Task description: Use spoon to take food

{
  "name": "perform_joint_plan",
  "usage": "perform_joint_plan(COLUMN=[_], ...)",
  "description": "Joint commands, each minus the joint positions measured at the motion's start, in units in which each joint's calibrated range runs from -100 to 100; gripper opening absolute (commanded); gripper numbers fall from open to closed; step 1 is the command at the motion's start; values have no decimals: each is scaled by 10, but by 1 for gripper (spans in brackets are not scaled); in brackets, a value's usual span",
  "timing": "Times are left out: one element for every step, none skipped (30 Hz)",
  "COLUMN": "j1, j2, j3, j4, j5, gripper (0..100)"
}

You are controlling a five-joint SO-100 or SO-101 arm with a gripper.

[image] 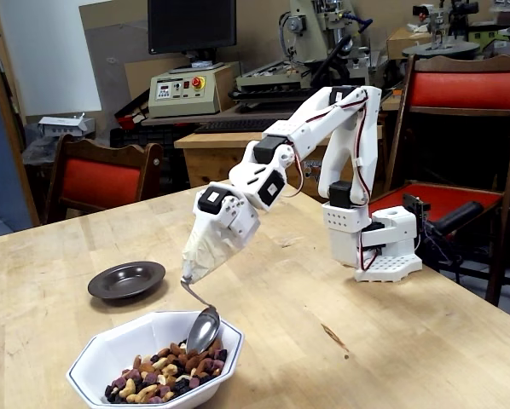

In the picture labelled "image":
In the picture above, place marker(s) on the beige milling machine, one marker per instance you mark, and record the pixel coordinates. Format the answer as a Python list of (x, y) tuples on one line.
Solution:
[(314, 25)]

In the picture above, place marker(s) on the white small paper box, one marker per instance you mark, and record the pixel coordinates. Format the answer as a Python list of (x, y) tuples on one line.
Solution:
[(61, 124)]

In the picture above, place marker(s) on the large wooden red chair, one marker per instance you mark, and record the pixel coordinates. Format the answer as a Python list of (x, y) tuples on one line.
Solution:
[(464, 89)]

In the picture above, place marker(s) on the brown cardboard box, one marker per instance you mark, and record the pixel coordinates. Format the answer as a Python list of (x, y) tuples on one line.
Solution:
[(402, 42)]

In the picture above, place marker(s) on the large brown cardboard panel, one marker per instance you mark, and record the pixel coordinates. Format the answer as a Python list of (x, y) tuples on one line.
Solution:
[(114, 64)]

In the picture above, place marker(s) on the black computer monitor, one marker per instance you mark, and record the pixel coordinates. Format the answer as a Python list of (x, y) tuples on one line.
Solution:
[(191, 25)]

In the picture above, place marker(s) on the black circuit board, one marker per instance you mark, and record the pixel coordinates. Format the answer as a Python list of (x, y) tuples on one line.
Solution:
[(417, 206)]

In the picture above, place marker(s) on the mixed nuts heap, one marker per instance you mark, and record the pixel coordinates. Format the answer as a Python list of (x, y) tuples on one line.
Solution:
[(169, 370)]

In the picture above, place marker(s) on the white octagonal bowl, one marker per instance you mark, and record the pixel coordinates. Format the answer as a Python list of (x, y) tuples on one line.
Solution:
[(110, 353)]

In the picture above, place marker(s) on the black round table machine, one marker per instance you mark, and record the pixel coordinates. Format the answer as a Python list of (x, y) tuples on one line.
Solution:
[(442, 49)]

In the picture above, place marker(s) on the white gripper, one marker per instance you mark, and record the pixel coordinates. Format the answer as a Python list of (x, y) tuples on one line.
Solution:
[(219, 226)]

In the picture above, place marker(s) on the bent metal spoon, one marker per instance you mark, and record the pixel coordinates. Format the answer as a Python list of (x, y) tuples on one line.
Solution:
[(201, 336)]

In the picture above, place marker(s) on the small wooden red chair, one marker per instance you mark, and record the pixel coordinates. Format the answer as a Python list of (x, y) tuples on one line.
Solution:
[(101, 181)]

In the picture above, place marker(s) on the red and black case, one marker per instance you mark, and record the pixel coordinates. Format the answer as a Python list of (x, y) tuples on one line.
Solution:
[(129, 120)]

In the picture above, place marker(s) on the black keyboard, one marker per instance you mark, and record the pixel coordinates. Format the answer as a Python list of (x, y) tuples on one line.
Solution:
[(238, 125)]

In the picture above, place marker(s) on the grey plastic bag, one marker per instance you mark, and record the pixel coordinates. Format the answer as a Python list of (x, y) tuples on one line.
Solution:
[(37, 151)]

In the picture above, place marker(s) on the dark brown small plate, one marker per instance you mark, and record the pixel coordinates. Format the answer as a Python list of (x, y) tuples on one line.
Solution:
[(127, 281)]

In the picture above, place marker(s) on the beige masking tape wrap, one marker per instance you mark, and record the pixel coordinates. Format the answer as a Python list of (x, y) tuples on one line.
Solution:
[(204, 255)]

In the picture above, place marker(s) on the wooden desk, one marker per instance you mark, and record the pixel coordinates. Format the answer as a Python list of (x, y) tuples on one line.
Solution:
[(221, 140)]

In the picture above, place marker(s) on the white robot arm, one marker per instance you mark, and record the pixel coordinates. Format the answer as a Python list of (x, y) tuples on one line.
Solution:
[(353, 140)]

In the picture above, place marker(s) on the black plastic crate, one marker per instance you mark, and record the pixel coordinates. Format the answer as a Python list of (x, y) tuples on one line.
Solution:
[(131, 138)]

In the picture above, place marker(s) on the green box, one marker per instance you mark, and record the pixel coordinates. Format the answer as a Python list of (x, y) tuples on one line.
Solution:
[(494, 42)]

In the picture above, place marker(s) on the beige control box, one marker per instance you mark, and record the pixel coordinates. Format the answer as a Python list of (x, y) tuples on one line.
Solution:
[(182, 100)]

